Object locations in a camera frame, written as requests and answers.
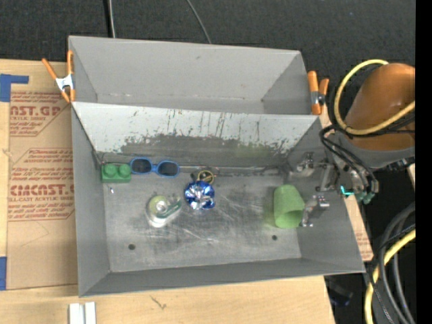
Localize white and green tape dispenser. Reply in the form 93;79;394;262
145;194;184;229

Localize green plastic cup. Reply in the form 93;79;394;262
272;184;306;230

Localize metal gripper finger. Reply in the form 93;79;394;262
300;195;331;228
292;151;321;176

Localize green toy building block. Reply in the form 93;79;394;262
101;163;132;184

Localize yellow wire ring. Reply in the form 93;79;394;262
196;169;215;185

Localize blue sunglasses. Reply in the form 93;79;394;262
129;157;181;179

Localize brown cardboard board red print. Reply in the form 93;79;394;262
0;58;375;292

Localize grey metal bin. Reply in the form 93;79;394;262
67;35;367;298

